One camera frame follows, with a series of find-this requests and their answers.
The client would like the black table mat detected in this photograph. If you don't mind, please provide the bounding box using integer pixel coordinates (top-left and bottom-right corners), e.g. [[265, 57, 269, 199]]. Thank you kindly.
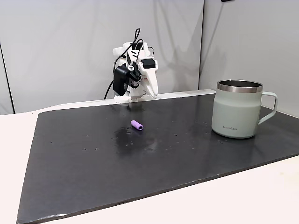
[[16, 93, 299, 224]]

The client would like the purple pen grip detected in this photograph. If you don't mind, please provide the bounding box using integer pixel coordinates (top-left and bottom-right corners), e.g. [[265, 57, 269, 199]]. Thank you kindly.
[[130, 120, 144, 132]]

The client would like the black camera box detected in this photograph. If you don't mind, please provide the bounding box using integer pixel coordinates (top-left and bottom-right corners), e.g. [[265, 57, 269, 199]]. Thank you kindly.
[[113, 66, 130, 97]]

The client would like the mint green steel mug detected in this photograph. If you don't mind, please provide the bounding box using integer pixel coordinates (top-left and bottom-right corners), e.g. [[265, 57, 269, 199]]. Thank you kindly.
[[211, 79, 278, 139]]

